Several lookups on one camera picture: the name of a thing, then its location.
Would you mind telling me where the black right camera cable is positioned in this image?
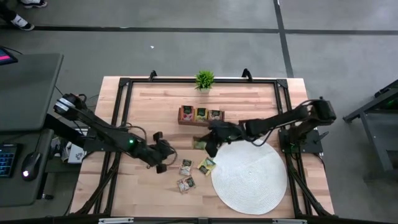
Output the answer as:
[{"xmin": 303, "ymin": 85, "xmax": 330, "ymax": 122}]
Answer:
[{"xmin": 247, "ymin": 129, "xmax": 276, "ymax": 147}]

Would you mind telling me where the black computer mouse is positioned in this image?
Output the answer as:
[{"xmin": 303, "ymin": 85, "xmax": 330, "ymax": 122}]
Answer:
[{"xmin": 21, "ymin": 151, "xmax": 42, "ymax": 182}]

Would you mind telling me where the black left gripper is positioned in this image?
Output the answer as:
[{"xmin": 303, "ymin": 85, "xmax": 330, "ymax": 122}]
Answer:
[{"xmin": 144, "ymin": 131, "xmax": 178, "ymax": 174}]

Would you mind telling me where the white round woven placemat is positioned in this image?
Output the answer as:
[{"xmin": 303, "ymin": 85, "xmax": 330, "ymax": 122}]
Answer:
[{"xmin": 210, "ymin": 138, "xmax": 288, "ymax": 215}]

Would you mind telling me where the beige tea sachet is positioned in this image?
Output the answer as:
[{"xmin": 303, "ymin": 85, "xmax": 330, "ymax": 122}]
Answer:
[
  {"xmin": 178, "ymin": 159, "xmax": 193, "ymax": 177},
  {"xmin": 176, "ymin": 176, "xmax": 197, "ymax": 194},
  {"xmin": 208, "ymin": 109, "xmax": 223, "ymax": 123}
]

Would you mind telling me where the green potted plant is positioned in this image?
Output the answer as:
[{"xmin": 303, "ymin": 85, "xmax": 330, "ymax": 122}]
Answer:
[{"xmin": 194, "ymin": 70, "xmax": 215, "ymax": 93}]

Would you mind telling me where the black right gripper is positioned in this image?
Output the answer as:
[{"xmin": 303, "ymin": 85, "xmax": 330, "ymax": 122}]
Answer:
[{"xmin": 198, "ymin": 120, "xmax": 249, "ymax": 159}]

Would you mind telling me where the white printed box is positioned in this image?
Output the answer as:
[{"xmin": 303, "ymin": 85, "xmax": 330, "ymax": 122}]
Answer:
[{"xmin": 67, "ymin": 128, "xmax": 87, "ymax": 165}]

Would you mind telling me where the screen with pink bar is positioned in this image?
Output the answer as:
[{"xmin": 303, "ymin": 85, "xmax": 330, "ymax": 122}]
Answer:
[{"xmin": 0, "ymin": 45, "xmax": 19, "ymax": 67}]

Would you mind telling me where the person's foot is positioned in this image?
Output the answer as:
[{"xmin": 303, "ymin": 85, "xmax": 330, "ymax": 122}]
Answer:
[
  {"xmin": 19, "ymin": 0, "xmax": 48, "ymax": 9},
  {"xmin": 11, "ymin": 14, "xmax": 35, "ymax": 32}
]

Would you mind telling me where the dark wooden tea box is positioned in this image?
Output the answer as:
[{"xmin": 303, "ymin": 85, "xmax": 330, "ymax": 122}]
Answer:
[{"xmin": 177, "ymin": 105, "xmax": 225, "ymax": 128}]

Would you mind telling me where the silver metal bracket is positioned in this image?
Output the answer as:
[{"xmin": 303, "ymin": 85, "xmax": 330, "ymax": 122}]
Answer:
[
  {"xmin": 98, "ymin": 217, "xmax": 134, "ymax": 224},
  {"xmin": 272, "ymin": 218, "xmax": 307, "ymax": 224}
]

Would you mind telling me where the grey metal stand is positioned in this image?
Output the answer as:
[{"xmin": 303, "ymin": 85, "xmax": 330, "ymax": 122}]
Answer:
[{"xmin": 343, "ymin": 79, "xmax": 398, "ymax": 181}]

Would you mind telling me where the dark silver foil packet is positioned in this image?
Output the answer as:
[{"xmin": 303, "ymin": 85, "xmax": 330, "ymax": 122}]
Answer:
[{"xmin": 192, "ymin": 136, "xmax": 208, "ymax": 151}]

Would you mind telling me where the black left camera cable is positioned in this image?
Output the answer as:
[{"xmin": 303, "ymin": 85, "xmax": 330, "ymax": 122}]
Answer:
[{"xmin": 118, "ymin": 122, "xmax": 149, "ymax": 142}]

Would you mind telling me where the grey side desk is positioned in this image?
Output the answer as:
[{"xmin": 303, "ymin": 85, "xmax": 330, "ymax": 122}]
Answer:
[{"xmin": 0, "ymin": 52, "xmax": 65, "ymax": 208}]

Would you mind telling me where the person's leg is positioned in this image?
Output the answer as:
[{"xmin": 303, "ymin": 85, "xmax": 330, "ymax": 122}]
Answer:
[{"xmin": 0, "ymin": 0, "xmax": 18, "ymax": 22}]

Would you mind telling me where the black camera cable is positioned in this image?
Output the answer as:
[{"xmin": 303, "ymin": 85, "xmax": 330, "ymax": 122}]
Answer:
[
  {"xmin": 118, "ymin": 122, "xmax": 149, "ymax": 142},
  {"xmin": 247, "ymin": 129, "xmax": 276, "ymax": 147}
]

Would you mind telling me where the yellow green tea sachet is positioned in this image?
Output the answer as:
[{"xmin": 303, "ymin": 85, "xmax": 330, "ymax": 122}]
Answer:
[{"xmin": 195, "ymin": 107, "xmax": 208, "ymax": 123}]

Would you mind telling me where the blue backlit keyboard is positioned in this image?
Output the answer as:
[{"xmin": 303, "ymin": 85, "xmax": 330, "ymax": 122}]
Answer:
[{"xmin": 0, "ymin": 142, "xmax": 19, "ymax": 179}]

